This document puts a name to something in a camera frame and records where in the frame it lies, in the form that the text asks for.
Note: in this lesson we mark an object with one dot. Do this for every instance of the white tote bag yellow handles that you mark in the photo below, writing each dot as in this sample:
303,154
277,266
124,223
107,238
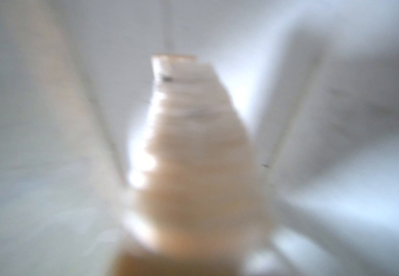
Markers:
316,83

